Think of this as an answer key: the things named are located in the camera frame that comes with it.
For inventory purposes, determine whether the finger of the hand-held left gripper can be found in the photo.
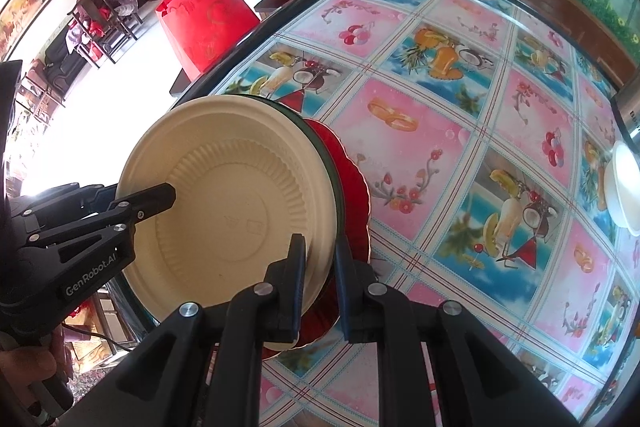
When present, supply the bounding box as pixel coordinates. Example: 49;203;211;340
20;184;177;258
10;182;118;228

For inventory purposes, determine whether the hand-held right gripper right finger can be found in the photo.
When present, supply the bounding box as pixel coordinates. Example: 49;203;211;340
336;237;581;427

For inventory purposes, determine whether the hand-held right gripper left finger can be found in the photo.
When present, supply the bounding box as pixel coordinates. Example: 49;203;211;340
65;234;307;427

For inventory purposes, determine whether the red gold-rimmed plate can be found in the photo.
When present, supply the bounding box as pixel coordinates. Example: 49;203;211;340
295;127;361;348

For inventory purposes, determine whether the cream paper bowl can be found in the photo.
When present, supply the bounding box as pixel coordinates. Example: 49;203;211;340
602;141;640;237
117;96;342;353

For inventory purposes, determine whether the large red glass plate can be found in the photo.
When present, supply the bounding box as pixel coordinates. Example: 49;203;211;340
260;119;373;362

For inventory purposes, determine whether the stack of green plastic bowls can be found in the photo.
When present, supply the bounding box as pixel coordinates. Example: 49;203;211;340
240;94;347;248

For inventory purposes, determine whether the person's left hand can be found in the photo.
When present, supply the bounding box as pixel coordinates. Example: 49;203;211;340
0;348;58;395

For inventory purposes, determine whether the wooden chair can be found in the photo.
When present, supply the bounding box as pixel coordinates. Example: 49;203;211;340
67;0;143;68

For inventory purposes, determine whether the printed fruit tablecloth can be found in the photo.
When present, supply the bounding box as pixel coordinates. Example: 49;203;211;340
172;0;640;427

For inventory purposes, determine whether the dark wooden stool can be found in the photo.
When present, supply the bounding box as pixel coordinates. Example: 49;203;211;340
254;0;301;15

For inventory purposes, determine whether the stainless steel thermos jug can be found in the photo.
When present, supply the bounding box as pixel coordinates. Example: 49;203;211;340
610;87;640;142

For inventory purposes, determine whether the framed wall picture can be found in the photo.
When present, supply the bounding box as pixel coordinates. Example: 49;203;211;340
0;0;62;60

